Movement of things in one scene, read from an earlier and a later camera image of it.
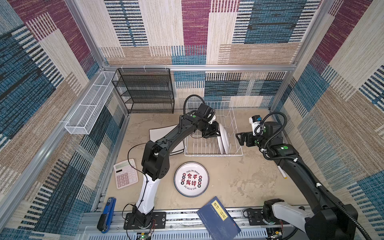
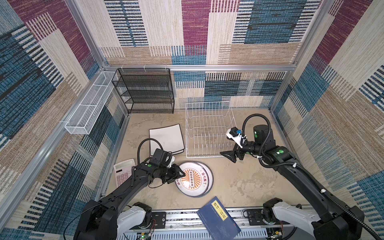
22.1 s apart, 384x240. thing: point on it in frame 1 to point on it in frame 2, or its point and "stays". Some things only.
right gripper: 248,135 to 231,155
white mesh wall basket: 82,121 stays
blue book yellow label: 219,224 stays
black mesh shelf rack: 145,90 stays
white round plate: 224,138 to 195,181
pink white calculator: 125,174 stays
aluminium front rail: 179,225 stays
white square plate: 155,134 stays
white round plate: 221,145 to 210,176
